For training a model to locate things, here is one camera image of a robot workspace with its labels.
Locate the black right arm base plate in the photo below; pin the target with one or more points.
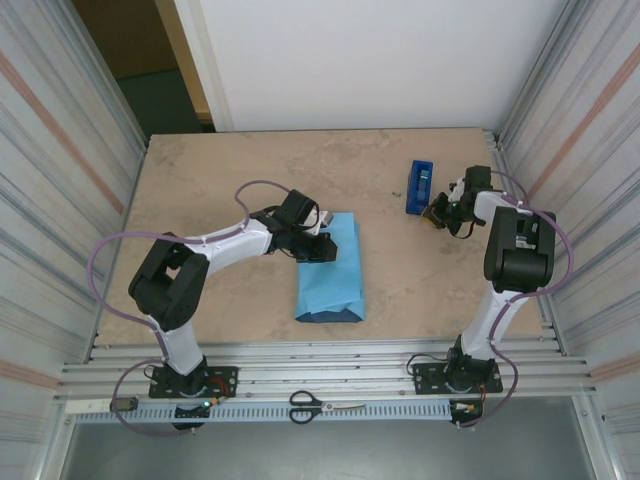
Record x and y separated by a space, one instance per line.
425 377

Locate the black controller board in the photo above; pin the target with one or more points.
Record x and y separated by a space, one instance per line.
190 411
467 409

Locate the aluminium frame rails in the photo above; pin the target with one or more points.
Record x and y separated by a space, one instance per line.
325 370

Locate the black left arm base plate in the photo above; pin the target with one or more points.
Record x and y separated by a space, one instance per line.
225 375

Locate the blue wrapping paper sheet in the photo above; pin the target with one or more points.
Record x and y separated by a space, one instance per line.
332 285

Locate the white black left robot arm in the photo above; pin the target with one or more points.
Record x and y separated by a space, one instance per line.
230 245

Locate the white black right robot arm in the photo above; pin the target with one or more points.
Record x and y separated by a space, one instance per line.
520 250

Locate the aluminium side rail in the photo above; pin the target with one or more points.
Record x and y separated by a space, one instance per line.
122 240
520 175

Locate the grey metal lower shelf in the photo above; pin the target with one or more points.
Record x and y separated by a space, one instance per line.
325 450

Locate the blue tape dispenser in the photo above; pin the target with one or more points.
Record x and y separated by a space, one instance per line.
419 195

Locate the brown wooden door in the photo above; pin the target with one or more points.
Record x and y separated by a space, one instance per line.
125 35

